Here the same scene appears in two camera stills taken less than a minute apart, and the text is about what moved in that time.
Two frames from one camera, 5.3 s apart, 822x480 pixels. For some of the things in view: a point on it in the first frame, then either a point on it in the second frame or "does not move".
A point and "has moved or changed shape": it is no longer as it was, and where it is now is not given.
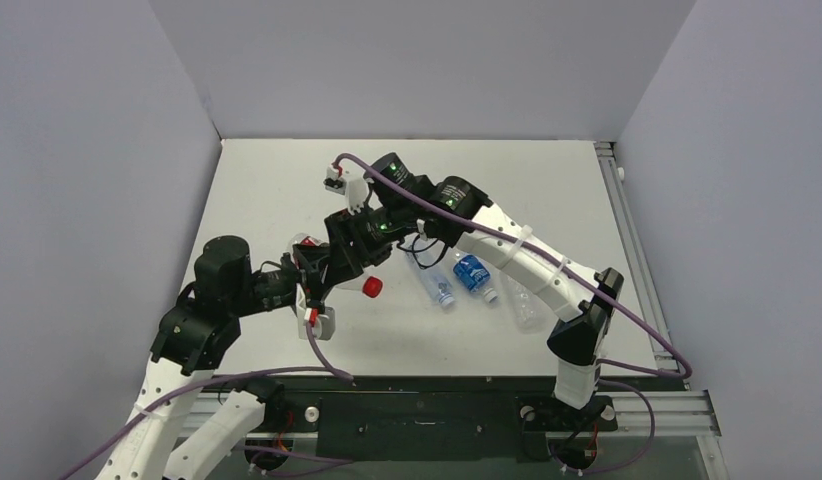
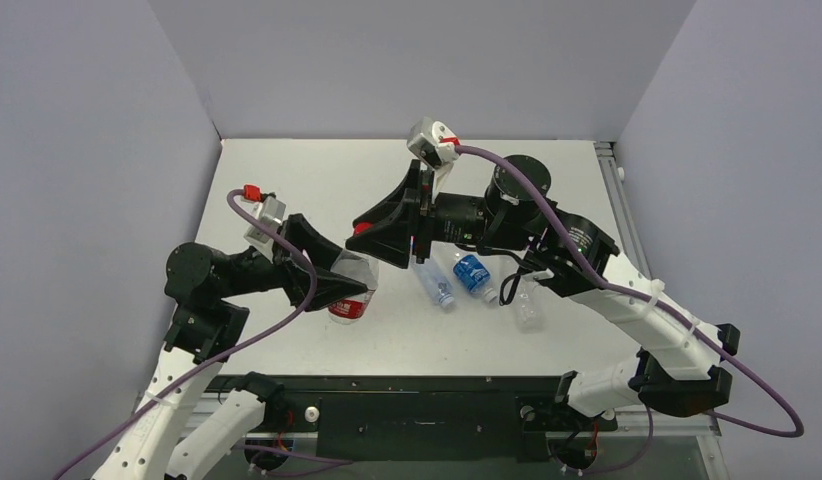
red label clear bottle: x=354 y=283 has moved or changed shape
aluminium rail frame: x=650 y=413 does not move
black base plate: x=424 y=418 does not move
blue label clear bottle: x=473 y=274 does not move
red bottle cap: x=372 y=286 has moved or changed shape
